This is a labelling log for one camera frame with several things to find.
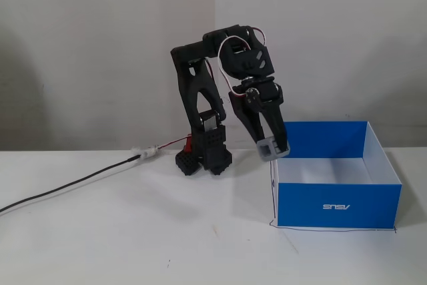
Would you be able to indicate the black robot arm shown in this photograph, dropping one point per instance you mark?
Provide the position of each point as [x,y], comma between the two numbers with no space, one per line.
[193,91]

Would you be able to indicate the blue and white box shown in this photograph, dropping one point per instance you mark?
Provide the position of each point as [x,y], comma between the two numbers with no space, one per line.
[337,205]

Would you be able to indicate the gray block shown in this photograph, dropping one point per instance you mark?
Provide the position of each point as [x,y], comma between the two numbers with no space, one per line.
[268,149]

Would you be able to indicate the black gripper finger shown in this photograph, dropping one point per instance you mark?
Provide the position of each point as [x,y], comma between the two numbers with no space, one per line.
[277,125]
[250,121]

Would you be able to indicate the red clamp knob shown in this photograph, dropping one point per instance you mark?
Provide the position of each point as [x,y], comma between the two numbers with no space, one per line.
[189,145]

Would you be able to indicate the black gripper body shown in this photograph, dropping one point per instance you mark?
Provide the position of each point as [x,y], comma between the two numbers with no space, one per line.
[267,95]

